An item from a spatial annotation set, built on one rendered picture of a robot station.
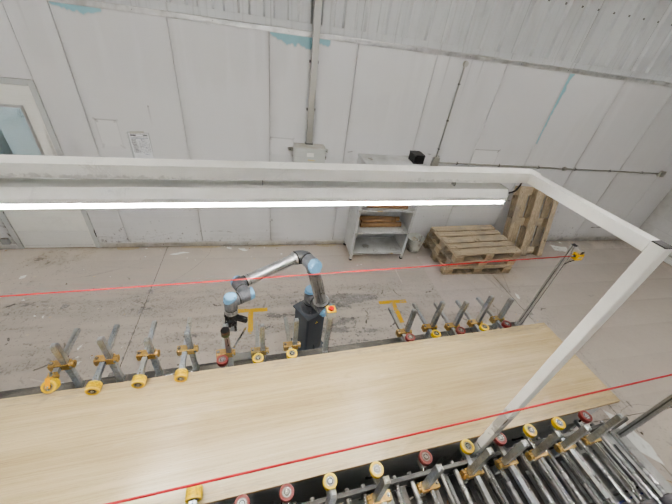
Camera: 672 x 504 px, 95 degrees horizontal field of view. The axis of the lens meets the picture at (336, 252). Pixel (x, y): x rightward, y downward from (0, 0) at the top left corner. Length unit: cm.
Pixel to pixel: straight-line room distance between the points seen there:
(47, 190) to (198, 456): 154
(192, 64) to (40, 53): 140
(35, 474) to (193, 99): 349
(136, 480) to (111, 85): 369
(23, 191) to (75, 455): 150
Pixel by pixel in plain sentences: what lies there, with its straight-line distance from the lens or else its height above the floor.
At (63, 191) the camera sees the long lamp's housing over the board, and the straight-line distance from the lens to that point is 142.
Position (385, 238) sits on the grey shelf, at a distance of 532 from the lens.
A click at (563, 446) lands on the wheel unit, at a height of 86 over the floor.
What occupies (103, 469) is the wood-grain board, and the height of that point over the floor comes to 90.
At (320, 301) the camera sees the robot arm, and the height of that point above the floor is 92.
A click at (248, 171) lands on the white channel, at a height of 245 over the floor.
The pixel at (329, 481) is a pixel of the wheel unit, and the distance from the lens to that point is 212.
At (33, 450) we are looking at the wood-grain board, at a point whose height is 90.
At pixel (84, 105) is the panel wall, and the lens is 463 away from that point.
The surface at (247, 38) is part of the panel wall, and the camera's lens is 411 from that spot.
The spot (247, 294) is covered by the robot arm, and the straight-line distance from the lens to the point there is 227.
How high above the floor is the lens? 293
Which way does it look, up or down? 36 degrees down
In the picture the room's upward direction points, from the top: 8 degrees clockwise
